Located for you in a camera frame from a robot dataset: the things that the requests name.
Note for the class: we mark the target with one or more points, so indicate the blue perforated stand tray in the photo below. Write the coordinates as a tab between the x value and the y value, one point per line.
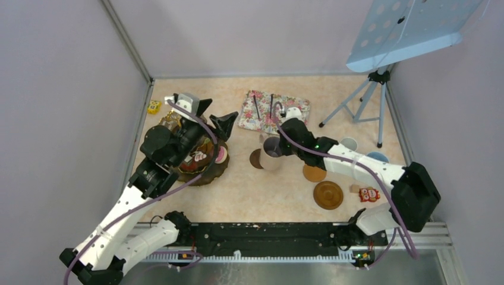
394	31

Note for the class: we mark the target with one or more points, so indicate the light blue mug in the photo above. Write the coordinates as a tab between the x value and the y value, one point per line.
378	156

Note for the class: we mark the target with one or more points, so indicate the pink frosted donut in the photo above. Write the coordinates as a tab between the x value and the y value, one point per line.
222	155

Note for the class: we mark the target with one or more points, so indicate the yellow snack packet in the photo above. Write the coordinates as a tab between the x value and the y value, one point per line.
154	107

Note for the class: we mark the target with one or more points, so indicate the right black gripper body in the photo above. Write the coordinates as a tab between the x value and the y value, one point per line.
287	148

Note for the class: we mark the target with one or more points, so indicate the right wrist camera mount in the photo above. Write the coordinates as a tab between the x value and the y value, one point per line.
291	113

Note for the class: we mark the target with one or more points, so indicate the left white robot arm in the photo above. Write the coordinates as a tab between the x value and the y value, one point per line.
107	254

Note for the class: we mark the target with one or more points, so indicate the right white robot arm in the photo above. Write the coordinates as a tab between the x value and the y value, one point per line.
409	190

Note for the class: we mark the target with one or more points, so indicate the floral serving tray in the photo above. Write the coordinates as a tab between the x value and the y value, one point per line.
245	119

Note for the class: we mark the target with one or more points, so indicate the pink small cup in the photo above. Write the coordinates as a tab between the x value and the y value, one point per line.
349	143

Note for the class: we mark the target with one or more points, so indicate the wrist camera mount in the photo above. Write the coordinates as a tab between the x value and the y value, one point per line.
291	113
186	101

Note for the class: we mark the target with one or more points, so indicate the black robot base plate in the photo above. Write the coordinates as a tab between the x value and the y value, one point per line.
271	240

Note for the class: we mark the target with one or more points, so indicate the dark wooden coaster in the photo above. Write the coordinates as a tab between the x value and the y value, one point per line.
254	159

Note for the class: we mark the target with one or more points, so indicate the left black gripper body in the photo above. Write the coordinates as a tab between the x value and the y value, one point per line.
188	135

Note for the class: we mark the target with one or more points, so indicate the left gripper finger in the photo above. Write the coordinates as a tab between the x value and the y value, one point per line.
202	105
223	125

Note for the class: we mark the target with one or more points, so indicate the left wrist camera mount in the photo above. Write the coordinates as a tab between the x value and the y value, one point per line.
186	101

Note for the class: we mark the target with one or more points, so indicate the light wooden coaster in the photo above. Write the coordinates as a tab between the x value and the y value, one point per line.
314	174

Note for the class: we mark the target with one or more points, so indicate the grey tripod stand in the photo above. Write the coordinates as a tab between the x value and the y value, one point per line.
380	77

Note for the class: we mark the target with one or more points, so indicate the brown wooden lid coaster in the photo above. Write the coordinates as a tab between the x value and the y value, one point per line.
328	195

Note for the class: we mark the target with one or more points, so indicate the red owl snack packet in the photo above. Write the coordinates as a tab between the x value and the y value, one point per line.
366	194

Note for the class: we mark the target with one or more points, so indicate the black handled steel tongs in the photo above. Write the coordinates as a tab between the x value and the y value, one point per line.
261	107

